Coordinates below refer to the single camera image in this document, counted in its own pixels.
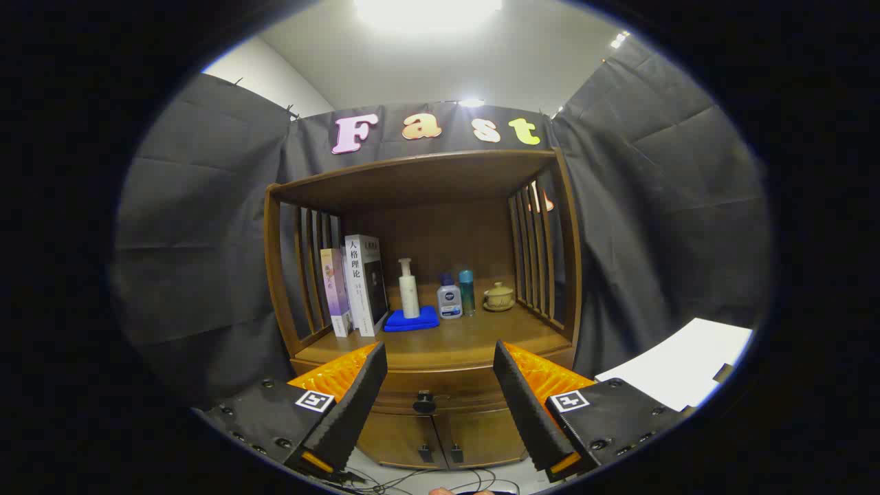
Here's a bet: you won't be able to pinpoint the ceiling light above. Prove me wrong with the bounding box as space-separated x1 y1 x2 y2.
354 0 504 32

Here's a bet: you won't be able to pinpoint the wooden cabinet door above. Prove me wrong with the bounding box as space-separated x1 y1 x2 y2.
432 409 529 468
357 410 441 470

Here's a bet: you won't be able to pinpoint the white pump bottle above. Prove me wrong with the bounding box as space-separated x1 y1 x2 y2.
399 258 421 320

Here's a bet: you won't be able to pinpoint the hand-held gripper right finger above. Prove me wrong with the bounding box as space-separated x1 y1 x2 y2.
493 340 695 483

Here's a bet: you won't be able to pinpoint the wooden drawer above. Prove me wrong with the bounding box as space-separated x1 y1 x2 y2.
371 370 513 415

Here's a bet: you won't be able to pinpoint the black floor cables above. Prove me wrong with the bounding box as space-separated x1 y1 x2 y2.
340 466 523 495

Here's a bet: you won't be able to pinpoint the blue folded cloth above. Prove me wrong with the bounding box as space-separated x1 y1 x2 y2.
383 306 441 333

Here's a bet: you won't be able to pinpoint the purple book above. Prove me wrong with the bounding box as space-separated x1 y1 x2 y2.
320 248 353 338

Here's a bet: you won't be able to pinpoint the wooden cabinet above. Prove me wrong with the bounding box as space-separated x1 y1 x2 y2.
263 148 584 470

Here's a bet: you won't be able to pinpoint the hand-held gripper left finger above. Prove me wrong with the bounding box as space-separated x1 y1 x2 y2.
199 342 388 482

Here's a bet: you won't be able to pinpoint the small white blue-pump bottle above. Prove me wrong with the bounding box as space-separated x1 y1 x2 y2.
437 274 463 320

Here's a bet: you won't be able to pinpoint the beige lidded ceramic cup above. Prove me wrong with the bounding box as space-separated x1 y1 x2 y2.
483 281 516 312

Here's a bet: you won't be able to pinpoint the wooden countertop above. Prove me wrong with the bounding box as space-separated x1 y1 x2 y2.
296 306 573 372

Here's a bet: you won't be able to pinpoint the white book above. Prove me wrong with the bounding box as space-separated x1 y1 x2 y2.
342 234 390 338

